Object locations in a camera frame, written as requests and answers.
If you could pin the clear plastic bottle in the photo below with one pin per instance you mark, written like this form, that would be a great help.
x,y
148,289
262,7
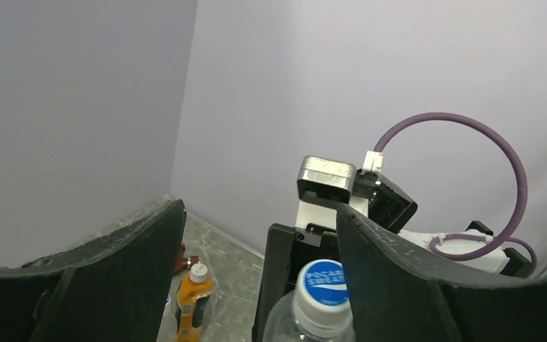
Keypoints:
x,y
286,323

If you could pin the blue bottle cap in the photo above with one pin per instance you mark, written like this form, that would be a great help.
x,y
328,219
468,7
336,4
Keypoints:
x,y
321,294

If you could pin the orange juice bottle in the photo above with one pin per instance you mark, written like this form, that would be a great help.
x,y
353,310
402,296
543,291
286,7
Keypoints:
x,y
191,302

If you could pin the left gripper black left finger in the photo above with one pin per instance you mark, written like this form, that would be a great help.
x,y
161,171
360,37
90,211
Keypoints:
x,y
112,288

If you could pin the white bottle cap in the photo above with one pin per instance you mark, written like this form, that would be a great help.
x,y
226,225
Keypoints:
x,y
198,273

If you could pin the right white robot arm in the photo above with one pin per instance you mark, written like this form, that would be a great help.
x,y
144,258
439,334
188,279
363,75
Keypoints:
x,y
392,208

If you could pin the brown pipe fitting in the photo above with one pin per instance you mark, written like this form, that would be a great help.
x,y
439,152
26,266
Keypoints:
x,y
183,262

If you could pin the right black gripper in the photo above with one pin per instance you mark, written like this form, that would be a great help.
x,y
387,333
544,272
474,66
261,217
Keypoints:
x,y
288,250

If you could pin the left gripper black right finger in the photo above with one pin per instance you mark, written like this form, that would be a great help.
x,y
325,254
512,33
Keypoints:
x,y
399,291

